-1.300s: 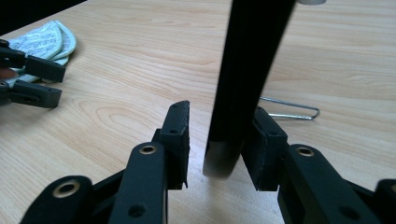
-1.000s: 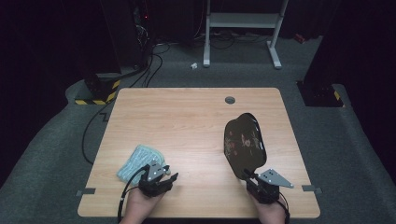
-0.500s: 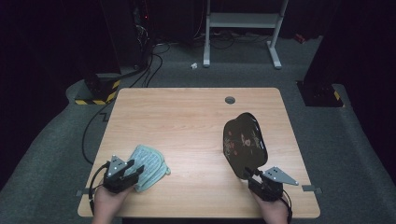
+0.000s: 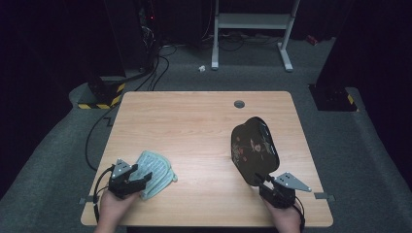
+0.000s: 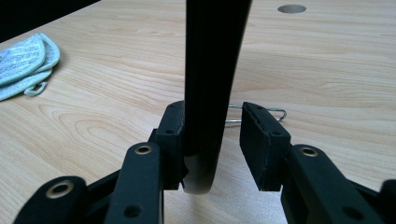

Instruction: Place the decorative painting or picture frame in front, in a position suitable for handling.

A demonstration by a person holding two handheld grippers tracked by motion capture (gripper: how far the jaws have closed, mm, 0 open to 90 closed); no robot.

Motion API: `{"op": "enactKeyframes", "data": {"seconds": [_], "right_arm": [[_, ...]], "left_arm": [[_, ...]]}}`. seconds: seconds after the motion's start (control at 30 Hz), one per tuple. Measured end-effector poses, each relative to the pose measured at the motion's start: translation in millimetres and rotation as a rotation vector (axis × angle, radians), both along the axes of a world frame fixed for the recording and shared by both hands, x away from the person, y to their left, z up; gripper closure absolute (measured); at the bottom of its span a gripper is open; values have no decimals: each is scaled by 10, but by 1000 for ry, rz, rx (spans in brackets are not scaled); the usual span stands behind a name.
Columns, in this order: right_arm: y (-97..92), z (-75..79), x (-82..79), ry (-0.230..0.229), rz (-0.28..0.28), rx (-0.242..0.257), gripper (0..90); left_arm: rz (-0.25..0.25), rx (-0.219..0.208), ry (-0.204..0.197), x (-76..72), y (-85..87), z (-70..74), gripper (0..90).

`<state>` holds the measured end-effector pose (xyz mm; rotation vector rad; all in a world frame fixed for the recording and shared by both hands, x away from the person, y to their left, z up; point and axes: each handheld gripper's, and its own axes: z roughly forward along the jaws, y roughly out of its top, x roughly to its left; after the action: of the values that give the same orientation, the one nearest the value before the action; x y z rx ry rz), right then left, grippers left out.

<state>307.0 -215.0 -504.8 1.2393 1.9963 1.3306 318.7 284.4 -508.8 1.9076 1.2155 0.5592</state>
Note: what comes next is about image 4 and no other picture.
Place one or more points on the black oval stand mirror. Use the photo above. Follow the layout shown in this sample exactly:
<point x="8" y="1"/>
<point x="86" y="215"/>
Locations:
<point x="254" y="152"/>

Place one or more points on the person's left hand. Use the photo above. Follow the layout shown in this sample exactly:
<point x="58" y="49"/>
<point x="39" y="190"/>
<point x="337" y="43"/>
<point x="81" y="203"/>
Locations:
<point x="111" y="208"/>

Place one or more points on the person's right hand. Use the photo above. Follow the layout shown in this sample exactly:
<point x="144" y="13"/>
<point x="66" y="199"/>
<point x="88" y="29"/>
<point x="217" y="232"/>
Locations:
<point x="286" y="218"/>

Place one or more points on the small white scrap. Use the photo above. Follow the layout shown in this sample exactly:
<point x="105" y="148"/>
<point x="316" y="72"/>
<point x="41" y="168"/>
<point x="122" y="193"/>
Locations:
<point x="201" y="68"/>

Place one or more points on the grey round table grommet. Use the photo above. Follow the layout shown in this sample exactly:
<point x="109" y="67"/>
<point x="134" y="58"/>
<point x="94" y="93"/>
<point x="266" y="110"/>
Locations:
<point x="239" y="104"/>

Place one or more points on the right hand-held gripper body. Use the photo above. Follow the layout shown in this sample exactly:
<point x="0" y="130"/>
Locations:
<point x="281" y="191"/>

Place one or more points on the white metal stand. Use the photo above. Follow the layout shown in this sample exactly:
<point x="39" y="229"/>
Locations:
<point x="252" y="21"/>

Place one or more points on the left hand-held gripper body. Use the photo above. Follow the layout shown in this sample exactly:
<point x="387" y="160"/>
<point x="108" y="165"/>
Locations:
<point x="122" y="181"/>

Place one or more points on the small red object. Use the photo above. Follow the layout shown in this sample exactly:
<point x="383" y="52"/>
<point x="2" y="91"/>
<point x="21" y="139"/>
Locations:
<point x="312" y="39"/>

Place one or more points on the light green fluffy cloth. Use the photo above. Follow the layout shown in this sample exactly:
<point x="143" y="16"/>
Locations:
<point x="158" y="171"/>

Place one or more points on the dark equipment tower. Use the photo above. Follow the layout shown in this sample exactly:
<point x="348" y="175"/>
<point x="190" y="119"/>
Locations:
<point x="129" y="32"/>

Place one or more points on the grey table edge bracket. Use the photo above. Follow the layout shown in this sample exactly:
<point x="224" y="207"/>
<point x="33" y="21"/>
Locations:
<point x="322" y="196"/>
<point x="87" y="200"/>

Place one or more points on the black yellow striped pillar base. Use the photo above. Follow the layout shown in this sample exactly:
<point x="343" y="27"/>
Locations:
<point x="105" y="97"/>
<point x="333" y="100"/>

